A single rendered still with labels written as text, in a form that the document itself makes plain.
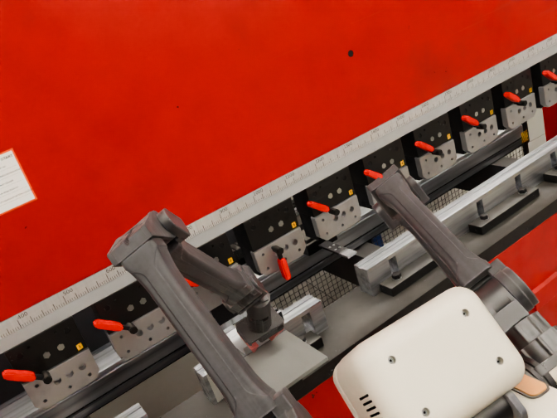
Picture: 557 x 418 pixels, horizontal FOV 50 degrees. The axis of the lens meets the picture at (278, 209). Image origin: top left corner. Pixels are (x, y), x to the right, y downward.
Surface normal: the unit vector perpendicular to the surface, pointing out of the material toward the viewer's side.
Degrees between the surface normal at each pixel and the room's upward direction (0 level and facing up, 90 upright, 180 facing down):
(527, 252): 90
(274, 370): 0
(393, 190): 31
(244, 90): 90
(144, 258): 61
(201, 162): 90
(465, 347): 48
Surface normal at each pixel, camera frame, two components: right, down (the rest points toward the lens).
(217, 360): -0.15, -0.07
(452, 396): 0.14, -0.43
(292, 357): -0.29, -0.88
